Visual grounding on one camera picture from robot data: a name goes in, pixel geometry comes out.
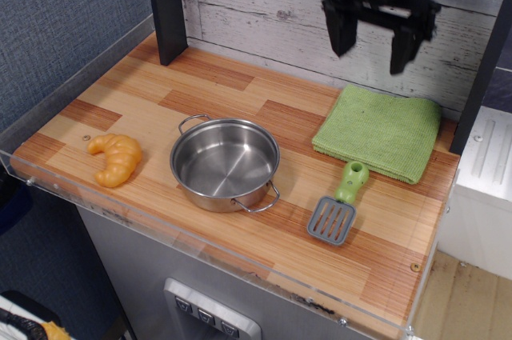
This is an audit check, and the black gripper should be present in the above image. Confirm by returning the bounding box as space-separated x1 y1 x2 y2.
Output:
322 0 441 74

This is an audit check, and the green towel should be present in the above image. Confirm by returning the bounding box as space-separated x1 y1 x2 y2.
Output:
312 86 442 184

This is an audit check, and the white aluminium side block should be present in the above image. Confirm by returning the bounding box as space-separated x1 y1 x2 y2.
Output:
456 106 511 202

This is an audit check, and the green grey toy spatula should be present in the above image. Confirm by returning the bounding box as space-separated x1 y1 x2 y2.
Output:
306 161 369 246

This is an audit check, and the stainless steel pot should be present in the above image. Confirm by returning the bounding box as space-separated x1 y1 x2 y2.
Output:
170 114 281 214

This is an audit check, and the orange plastic croissant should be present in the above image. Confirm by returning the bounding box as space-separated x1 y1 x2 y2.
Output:
87 134 142 188

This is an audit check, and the clear acrylic table guard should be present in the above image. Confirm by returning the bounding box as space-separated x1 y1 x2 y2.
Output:
12 20 458 339

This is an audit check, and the silver button control panel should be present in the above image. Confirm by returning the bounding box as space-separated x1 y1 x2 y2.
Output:
163 278 262 339

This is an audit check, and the yellow black object bottom left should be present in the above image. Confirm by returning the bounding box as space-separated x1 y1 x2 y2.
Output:
1 309 72 340

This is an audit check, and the black right vertical post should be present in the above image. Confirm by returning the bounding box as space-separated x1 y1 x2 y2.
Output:
450 0 511 155

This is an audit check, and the black vertical post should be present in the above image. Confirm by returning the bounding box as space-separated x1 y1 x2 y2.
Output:
151 0 188 66
450 0 511 155

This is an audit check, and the black left vertical post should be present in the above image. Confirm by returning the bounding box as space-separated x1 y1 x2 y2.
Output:
151 0 188 66

